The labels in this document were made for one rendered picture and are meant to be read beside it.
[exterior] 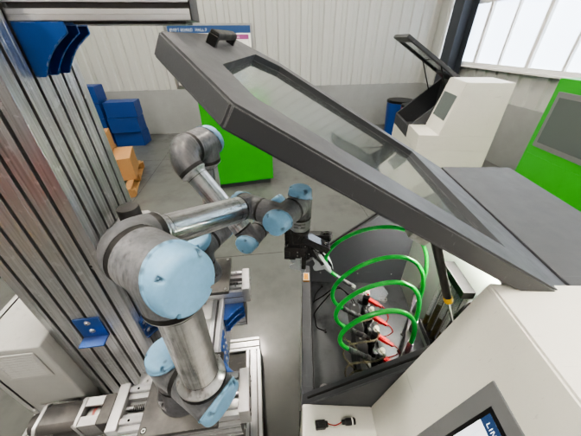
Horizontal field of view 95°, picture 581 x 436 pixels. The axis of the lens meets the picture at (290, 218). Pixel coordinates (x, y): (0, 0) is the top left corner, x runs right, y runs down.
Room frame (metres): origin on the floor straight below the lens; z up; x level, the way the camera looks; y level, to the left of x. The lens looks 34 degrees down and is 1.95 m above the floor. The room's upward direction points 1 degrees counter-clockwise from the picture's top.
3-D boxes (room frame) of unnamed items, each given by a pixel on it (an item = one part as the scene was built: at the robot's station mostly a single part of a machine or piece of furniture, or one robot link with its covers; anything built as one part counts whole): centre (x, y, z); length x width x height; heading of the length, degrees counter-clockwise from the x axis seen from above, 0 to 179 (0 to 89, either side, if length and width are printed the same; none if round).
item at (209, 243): (0.90, 0.40, 1.20); 0.13 x 0.12 x 0.14; 157
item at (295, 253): (0.74, -0.02, 1.36); 0.09 x 0.08 x 0.12; 87
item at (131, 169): (3.96, 2.90, 0.39); 1.20 x 0.85 x 0.79; 19
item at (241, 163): (4.25, 0.84, 0.65); 0.95 x 0.86 x 1.30; 105
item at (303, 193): (0.74, -0.03, 1.52); 0.09 x 0.08 x 0.11; 148
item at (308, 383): (0.73, -0.07, 0.87); 0.62 x 0.04 x 0.16; 177
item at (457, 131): (3.83, -1.94, 1.00); 1.30 x 1.09 x 1.99; 173
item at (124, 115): (5.99, 3.86, 0.61); 1.26 x 0.48 x 1.22; 97
